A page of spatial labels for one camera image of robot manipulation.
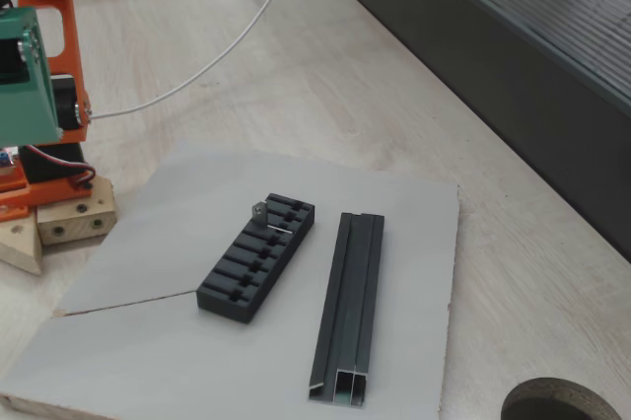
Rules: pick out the black aluminium profile bar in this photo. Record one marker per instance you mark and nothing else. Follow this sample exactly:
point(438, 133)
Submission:
point(345, 311)

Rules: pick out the grey topped plywood board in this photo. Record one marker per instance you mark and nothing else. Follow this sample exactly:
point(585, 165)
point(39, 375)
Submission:
point(148, 356)

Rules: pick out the small metal angle bracket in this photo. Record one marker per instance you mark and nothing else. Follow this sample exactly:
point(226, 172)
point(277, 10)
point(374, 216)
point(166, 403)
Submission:
point(260, 213)

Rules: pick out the wooden block with bolts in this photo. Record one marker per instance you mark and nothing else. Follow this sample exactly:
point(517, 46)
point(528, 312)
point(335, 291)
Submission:
point(74, 223)

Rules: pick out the light wooden plank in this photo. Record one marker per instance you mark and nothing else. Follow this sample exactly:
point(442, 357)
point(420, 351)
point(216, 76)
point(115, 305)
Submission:
point(20, 242)

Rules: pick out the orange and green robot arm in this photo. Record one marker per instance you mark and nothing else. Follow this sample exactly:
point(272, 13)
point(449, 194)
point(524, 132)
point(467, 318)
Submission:
point(69, 45)

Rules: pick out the black slotted holder block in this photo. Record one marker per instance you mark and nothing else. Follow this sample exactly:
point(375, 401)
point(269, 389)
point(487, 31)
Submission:
point(236, 287)

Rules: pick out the red controller circuit board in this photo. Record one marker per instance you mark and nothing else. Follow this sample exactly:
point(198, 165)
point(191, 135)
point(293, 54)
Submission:
point(6, 160)

